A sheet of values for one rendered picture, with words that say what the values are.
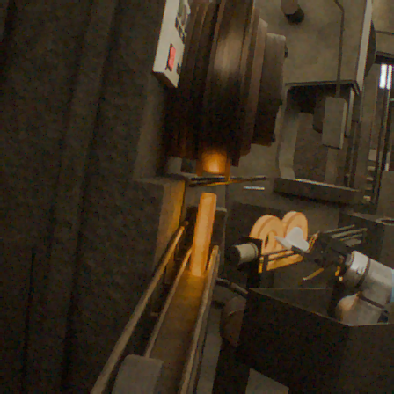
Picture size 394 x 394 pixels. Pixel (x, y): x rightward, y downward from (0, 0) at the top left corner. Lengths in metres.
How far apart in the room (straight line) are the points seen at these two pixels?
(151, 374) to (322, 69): 3.84
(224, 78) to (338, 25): 2.99
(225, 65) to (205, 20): 0.14
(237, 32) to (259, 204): 2.93
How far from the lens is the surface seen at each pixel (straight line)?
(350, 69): 4.29
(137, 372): 0.54
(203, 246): 1.54
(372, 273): 1.76
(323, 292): 1.28
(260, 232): 2.03
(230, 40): 1.43
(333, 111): 4.04
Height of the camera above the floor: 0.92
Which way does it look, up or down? 3 degrees down
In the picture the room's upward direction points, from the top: 9 degrees clockwise
